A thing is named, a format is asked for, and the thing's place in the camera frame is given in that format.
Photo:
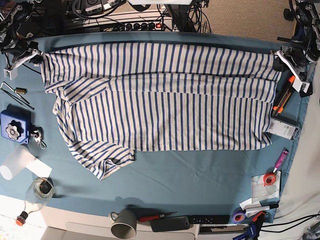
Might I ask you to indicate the red tape roll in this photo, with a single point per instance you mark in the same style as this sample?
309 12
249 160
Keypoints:
269 178

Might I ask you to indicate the purple tape roll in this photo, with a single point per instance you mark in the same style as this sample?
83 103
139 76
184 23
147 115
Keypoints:
238 216

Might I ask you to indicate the blue white striped T-shirt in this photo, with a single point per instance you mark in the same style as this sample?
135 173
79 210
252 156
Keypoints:
118 98

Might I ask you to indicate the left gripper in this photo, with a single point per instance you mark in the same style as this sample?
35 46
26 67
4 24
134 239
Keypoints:
292 58

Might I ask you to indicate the blue box with knob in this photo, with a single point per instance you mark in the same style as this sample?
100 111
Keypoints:
15 126

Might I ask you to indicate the red handled screwdriver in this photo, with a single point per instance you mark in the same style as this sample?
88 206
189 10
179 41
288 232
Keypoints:
154 217

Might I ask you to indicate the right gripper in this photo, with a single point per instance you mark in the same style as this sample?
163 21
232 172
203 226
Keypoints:
22 52

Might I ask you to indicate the orange black utility knife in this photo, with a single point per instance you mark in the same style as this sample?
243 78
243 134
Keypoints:
283 97

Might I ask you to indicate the blue black bar clamp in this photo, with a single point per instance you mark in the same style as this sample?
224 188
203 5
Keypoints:
253 230

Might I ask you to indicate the metal hex key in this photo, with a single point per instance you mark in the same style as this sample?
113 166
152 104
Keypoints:
8 90

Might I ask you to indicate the frosted plastic cup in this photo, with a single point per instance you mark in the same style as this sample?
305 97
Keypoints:
16 162

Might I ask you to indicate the black marker pen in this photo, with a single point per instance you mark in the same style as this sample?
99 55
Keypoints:
261 208

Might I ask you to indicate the black power strip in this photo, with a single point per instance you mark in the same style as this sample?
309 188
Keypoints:
107 25

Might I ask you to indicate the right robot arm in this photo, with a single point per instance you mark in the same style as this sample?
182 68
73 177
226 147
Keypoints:
11 19

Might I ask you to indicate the small black square block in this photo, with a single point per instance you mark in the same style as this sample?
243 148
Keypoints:
308 93

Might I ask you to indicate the clear glass bottle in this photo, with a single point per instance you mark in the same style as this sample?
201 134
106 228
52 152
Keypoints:
37 196

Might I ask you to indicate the grey ceramic mug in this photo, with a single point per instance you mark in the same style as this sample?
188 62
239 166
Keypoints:
124 224

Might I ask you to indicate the printed paper map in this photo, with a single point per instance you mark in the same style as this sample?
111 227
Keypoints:
261 194

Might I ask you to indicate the purple glue tube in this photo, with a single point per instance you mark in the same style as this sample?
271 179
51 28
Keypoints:
280 160

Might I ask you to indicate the clear plastic screw box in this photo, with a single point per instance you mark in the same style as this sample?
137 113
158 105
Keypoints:
283 129

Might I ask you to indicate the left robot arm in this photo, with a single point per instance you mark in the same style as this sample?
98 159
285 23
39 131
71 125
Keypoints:
307 28

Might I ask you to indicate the black smartphone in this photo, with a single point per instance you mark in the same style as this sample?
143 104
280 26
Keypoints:
170 224

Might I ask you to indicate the metal key ring clip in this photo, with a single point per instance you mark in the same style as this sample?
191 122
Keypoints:
38 138

